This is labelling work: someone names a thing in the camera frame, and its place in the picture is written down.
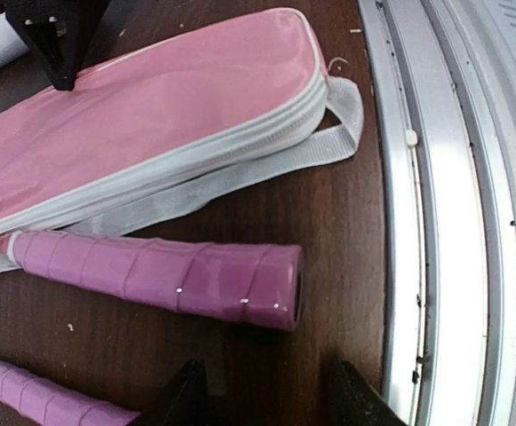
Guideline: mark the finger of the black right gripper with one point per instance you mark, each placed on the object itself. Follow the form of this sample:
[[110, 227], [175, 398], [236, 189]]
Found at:
[[58, 32]]

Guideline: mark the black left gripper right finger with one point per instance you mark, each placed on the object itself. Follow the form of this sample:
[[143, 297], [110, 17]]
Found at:
[[352, 401]]

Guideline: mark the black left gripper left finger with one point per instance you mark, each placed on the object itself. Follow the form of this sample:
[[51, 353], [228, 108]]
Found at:
[[183, 400]]

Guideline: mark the pink badminton racket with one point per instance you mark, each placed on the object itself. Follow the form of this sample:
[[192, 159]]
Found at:
[[252, 284], [47, 403]]

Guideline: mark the pink racket bag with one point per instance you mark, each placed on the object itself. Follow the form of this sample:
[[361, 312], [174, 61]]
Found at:
[[158, 132]]

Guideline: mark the metal base rail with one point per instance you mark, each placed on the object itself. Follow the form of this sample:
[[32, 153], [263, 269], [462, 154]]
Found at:
[[444, 77]]

